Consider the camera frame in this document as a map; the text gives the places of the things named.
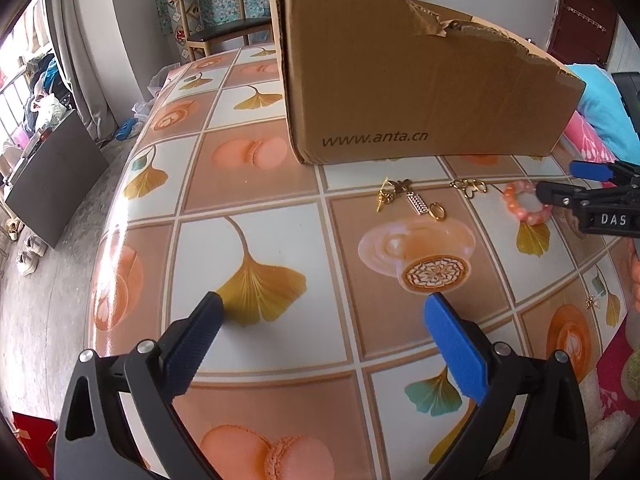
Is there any dark red door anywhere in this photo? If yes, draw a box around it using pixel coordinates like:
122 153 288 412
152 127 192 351
547 0 621 68

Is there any red cloth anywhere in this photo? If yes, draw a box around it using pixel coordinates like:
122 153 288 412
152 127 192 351
10 410 58 461

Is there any pile of clothes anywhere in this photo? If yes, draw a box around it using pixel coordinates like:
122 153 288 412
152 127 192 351
22 55 76 133

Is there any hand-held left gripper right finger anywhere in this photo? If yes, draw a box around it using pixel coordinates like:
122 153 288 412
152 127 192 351
422 292 592 480

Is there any metal coat hook rack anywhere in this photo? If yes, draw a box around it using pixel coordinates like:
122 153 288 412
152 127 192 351
565 5 608 28

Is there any orange pink bead bracelet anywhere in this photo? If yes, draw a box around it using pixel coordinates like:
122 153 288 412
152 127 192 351
502 180 553 228

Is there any pink floral blanket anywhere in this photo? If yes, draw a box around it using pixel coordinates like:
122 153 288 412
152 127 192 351
560 110 640 426

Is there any wooden chair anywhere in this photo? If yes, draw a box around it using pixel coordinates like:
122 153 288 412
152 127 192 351
170 0 273 63

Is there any dark grey cabinet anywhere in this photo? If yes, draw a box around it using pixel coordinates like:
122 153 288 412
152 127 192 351
4 107 110 250

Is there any grey curtain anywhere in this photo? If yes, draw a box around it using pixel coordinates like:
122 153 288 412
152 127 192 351
47 0 118 148

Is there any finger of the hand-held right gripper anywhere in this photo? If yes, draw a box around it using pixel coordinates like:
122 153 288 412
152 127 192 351
536 180 601 209
570 160 636 186

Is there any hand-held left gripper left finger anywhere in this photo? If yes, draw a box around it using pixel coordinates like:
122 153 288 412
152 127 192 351
52 291 226 480

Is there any tile pattern tablecloth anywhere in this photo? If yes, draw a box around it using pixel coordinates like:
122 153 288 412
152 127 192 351
86 42 631 480

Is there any gold looped butterfly brooch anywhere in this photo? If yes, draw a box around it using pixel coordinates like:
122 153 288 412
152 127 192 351
449 178 487 199

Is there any white fleece blanket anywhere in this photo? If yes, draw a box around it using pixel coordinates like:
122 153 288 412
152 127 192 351
575 370 636 466

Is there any blue pillow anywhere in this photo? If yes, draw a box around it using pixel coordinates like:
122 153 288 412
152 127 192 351
570 62 640 163

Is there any gold key charm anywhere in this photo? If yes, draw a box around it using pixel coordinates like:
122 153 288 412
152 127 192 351
376 178 396 213

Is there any brown cardboard box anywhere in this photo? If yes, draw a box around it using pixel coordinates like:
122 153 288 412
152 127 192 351
269 0 587 166

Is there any metal window railing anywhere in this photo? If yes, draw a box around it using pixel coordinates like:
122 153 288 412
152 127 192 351
0 45 56 171

